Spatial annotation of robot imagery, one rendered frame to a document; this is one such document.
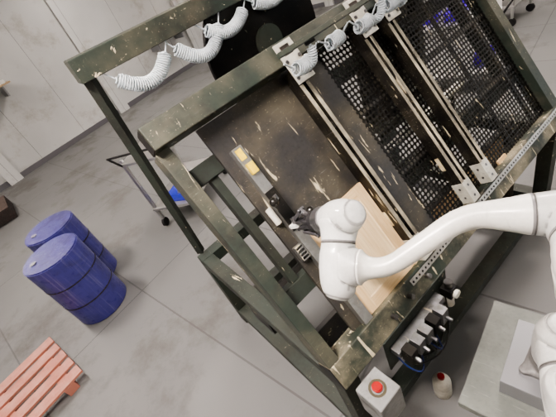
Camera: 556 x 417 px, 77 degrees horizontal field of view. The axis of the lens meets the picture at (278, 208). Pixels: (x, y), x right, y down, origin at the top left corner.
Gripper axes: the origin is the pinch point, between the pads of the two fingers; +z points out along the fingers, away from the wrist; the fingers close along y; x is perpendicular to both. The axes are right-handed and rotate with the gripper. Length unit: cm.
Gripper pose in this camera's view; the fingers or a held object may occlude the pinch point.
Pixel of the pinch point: (295, 224)
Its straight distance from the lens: 134.6
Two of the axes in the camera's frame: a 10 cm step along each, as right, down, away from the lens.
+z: -3.6, 1.2, 9.3
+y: 6.1, 7.8, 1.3
